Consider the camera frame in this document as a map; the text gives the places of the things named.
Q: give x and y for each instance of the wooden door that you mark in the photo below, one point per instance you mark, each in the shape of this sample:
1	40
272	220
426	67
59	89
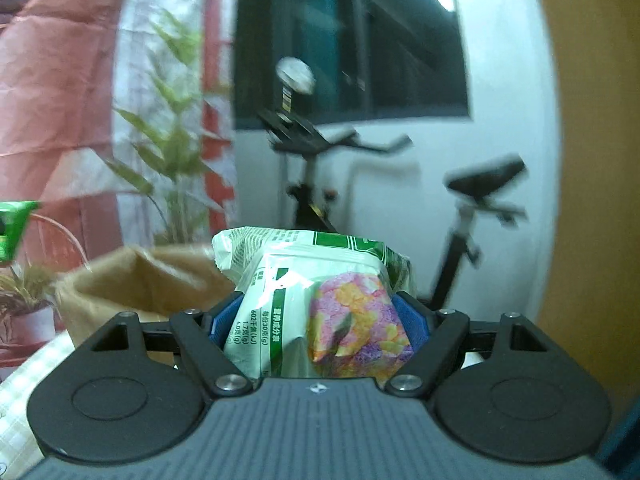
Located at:
600	160

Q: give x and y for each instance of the black exercise bike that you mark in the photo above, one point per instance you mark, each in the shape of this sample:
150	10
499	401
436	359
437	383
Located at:
320	145

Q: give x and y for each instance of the small potted plant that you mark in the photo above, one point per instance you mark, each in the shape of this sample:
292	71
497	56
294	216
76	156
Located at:
25	305

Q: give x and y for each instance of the checkered tablecloth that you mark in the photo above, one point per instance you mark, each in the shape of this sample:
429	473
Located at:
25	410

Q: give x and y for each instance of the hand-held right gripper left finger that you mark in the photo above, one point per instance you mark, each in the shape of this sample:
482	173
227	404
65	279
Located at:
226	319

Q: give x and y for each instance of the white and green snack packet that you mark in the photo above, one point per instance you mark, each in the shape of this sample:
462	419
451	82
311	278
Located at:
295	305

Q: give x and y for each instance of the tall green leafy plant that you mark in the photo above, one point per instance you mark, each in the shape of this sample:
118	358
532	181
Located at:
175	160

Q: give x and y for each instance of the dark window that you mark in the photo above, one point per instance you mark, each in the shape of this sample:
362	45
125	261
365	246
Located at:
350	35

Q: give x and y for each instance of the brown paper storage box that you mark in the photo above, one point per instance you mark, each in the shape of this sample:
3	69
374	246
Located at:
125	285

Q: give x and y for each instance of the red and white curtain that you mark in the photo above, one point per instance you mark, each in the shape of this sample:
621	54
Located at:
55	85

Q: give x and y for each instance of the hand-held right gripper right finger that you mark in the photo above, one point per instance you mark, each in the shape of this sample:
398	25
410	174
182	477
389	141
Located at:
407	317

